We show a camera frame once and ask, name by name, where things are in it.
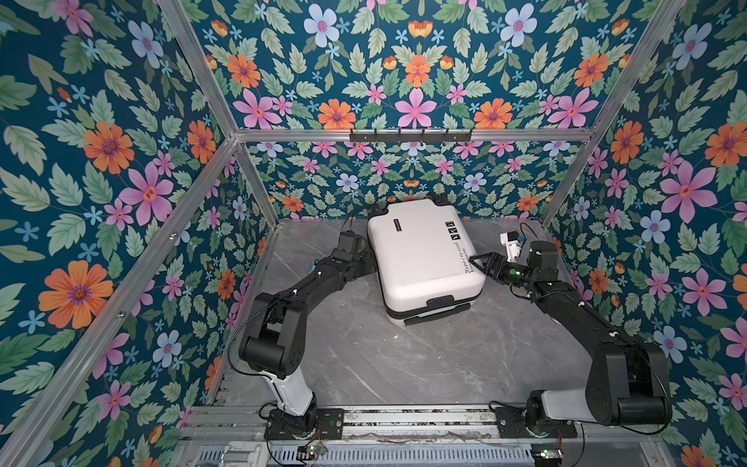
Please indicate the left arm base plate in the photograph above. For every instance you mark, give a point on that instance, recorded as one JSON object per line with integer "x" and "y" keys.
{"x": 324, "y": 424}

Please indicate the black hook rack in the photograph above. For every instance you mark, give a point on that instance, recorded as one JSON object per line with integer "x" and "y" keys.
{"x": 425, "y": 135}

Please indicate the aluminium mounting rail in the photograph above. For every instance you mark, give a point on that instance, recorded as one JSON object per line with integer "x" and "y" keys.
{"x": 396, "y": 425}

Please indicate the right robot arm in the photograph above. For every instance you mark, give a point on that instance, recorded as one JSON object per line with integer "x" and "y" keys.
{"x": 628, "y": 383}

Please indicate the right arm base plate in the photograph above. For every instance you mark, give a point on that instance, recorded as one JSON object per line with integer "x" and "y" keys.
{"x": 518, "y": 422}

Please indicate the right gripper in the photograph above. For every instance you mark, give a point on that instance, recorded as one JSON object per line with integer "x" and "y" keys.
{"x": 491, "y": 263}

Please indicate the white hard-shell suitcase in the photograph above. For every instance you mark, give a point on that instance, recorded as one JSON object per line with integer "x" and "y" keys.
{"x": 422, "y": 252}

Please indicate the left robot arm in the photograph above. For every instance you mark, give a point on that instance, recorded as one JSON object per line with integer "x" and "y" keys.
{"x": 272, "y": 340}

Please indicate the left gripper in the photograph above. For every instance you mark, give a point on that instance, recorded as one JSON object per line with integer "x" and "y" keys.
{"x": 369, "y": 257}

